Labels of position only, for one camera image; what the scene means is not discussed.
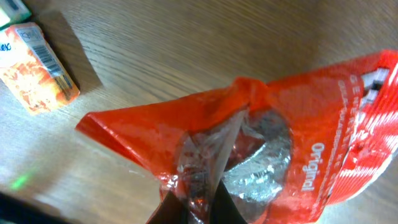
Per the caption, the orange tissue pack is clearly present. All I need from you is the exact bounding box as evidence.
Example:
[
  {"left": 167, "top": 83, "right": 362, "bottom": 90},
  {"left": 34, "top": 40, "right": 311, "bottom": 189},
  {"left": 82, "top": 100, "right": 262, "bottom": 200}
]
[{"left": 1, "top": 22, "right": 80, "bottom": 115}]

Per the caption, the red Hacks candy bag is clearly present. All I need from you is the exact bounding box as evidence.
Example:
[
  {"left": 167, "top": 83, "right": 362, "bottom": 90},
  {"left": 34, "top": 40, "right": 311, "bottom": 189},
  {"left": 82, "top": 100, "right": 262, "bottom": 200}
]
[{"left": 76, "top": 50, "right": 397, "bottom": 223}]

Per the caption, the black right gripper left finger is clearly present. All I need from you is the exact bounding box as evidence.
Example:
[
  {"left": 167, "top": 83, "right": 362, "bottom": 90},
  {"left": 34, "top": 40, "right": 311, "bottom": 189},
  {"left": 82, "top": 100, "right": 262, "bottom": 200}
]
[{"left": 146, "top": 192, "right": 188, "bottom": 224}]

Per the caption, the green tissue pack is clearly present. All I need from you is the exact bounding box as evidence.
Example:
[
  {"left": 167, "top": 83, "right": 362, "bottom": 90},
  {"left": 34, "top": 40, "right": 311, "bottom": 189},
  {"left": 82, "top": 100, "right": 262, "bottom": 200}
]
[{"left": 1, "top": 0, "right": 32, "bottom": 29}]

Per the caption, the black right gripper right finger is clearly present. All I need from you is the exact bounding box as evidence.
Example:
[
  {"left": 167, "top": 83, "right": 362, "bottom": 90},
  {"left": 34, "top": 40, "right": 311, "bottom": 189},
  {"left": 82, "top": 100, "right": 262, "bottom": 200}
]
[{"left": 210, "top": 181, "right": 247, "bottom": 224}]

